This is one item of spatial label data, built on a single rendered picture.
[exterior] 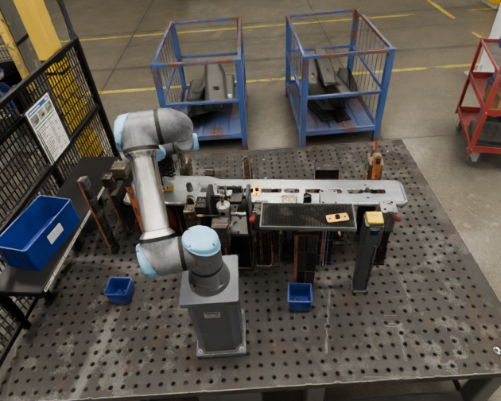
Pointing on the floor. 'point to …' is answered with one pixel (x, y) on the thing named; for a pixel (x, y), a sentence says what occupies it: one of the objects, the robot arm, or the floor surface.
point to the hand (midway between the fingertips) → (165, 186)
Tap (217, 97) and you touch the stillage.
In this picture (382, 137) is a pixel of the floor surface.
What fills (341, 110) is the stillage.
